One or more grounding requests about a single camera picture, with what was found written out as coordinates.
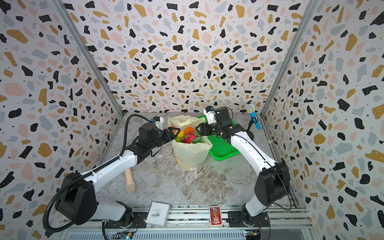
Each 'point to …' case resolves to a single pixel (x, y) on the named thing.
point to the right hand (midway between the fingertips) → (198, 124)
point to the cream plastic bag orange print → (190, 156)
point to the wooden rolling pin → (130, 185)
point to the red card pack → (215, 216)
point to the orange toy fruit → (188, 129)
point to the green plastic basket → (220, 150)
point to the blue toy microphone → (250, 108)
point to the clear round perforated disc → (167, 152)
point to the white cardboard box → (158, 214)
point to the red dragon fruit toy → (190, 137)
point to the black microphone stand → (253, 120)
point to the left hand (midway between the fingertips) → (177, 128)
